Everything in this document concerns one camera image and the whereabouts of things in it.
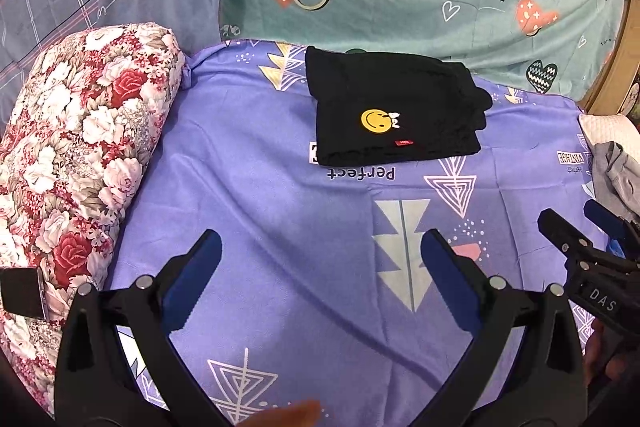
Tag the person's right hand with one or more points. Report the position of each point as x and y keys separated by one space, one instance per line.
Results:
x=596 y=352

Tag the black smiley t-shirt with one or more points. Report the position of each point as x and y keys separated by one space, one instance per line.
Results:
x=390 y=107

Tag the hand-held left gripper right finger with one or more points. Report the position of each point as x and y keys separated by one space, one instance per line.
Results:
x=450 y=277

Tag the red floral quilt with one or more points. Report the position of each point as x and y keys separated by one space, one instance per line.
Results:
x=75 y=147

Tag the white textured pillow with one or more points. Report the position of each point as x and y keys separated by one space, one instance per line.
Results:
x=602 y=129

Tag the person's left hand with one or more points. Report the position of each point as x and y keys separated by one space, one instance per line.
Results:
x=290 y=413

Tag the grey garment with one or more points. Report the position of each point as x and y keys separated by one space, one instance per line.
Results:
x=617 y=179

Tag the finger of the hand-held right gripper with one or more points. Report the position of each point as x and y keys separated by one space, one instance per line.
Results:
x=605 y=218
x=555 y=227

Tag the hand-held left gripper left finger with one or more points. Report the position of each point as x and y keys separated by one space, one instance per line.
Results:
x=200 y=277

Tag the black rectangular object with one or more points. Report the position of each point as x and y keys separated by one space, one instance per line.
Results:
x=20 y=292

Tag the purple printed bedsheet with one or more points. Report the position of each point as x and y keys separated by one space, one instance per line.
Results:
x=250 y=182

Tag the wooden bed frame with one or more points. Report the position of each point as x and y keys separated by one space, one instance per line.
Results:
x=607 y=82

